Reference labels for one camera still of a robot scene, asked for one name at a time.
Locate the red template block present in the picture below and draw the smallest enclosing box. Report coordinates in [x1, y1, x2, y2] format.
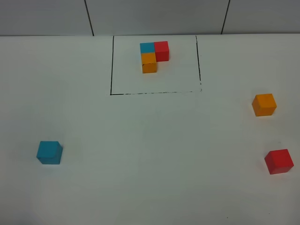
[154, 41, 169, 62]

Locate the orange template block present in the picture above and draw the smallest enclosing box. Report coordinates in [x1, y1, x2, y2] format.
[141, 52, 158, 74]

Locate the blue template block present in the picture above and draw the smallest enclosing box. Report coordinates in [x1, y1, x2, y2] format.
[140, 42, 155, 54]

